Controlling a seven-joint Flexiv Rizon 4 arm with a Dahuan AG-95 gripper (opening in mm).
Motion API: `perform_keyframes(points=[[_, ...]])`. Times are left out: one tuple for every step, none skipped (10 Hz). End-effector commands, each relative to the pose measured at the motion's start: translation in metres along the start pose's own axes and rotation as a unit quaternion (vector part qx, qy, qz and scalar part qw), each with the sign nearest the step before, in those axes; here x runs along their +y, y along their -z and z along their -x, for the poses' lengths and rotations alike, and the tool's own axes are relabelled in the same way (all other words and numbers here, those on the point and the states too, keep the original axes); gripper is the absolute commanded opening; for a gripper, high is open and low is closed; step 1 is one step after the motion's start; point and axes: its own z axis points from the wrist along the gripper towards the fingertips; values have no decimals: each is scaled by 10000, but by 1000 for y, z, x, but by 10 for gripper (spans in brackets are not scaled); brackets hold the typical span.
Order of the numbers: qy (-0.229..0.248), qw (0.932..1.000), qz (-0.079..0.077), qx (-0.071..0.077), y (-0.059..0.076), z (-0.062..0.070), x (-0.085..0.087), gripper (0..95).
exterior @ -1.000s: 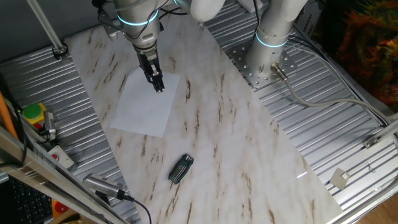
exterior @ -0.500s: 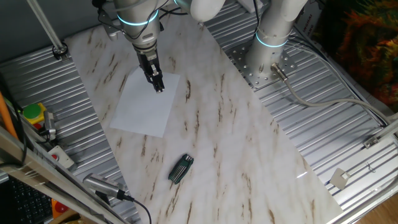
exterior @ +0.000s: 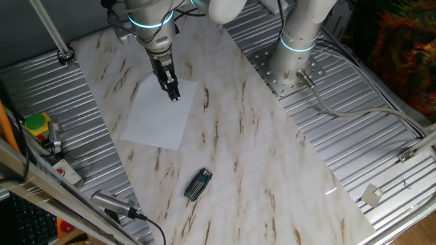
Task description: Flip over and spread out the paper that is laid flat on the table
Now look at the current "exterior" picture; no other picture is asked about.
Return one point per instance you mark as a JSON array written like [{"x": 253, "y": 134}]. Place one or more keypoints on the white paper sheet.
[{"x": 156, "y": 119}]

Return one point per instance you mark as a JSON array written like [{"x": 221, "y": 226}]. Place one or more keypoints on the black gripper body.
[{"x": 163, "y": 66}]

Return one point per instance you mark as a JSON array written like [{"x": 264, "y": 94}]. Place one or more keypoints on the colourful patterned cloth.
[{"x": 402, "y": 51}]

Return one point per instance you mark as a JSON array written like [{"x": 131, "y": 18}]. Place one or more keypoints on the aluminium profile bar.
[{"x": 427, "y": 139}]

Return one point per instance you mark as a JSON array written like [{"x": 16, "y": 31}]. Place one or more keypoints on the marble pattern table mat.
[{"x": 238, "y": 153}]

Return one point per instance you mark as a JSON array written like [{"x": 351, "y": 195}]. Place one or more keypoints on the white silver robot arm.
[{"x": 296, "y": 34}]

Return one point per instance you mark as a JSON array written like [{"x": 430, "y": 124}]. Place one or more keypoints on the orange pole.
[{"x": 7, "y": 127}]

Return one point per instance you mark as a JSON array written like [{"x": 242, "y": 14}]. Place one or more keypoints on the small metal corner bracket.
[{"x": 407, "y": 155}]

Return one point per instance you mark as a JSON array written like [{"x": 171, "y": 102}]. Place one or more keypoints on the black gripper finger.
[
  {"x": 165, "y": 87},
  {"x": 174, "y": 90}
]

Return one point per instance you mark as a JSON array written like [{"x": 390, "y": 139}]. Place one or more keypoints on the orange box red button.
[{"x": 64, "y": 227}]

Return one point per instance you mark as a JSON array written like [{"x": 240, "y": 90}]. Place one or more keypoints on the aluminium pole with black foot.
[{"x": 51, "y": 29}]

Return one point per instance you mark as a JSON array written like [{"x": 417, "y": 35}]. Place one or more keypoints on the green button yellow box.
[{"x": 35, "y": 121}]

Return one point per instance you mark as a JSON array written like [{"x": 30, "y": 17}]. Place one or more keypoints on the grey box red button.
[{"x": 69, "y": 173}]

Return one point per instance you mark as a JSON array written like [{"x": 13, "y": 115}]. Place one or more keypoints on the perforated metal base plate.
[{"x": 265, "y": 68}]

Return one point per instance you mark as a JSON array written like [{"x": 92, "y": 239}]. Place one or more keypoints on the white box red print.
[{"x": 340, "y": 27}]

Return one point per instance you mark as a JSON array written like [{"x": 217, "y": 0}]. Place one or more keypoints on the aluminium frame beam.
[{"x": 34, "y": 180}]

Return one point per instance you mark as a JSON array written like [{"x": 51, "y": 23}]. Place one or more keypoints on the green hex key set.
[{"x": 197, "y": 185}]

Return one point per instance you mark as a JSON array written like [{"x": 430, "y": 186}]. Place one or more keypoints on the black keyboard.
[{"x": 30, "y": 224}]

